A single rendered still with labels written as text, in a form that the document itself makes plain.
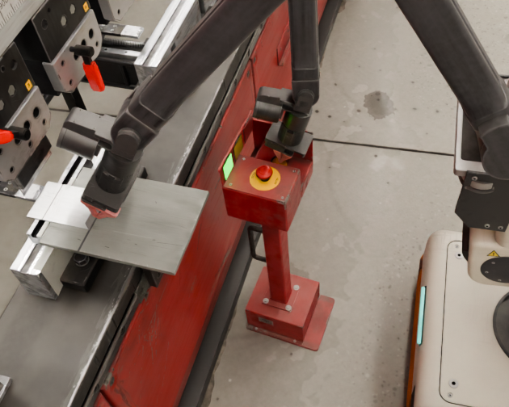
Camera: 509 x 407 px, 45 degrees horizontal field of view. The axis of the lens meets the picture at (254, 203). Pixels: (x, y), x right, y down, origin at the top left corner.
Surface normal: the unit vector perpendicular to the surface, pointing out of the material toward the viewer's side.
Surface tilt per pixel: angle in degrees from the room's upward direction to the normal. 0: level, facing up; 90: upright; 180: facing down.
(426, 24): 84
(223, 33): 80
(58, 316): 0
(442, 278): 6
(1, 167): 90
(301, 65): 67
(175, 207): 0
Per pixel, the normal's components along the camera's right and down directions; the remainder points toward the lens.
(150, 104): -0.03, 0.56
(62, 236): -0.08, -0.60
